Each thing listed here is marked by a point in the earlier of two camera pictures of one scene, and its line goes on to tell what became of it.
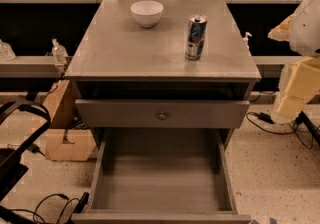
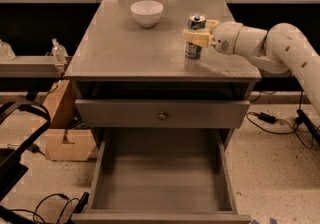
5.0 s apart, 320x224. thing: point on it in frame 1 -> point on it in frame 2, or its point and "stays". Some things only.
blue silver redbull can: x=196 y=37 stays
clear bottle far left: x=6 y=51 stays
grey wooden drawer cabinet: x=131 y=77 stays
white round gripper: x=306 y=29 -> x=226 y=37
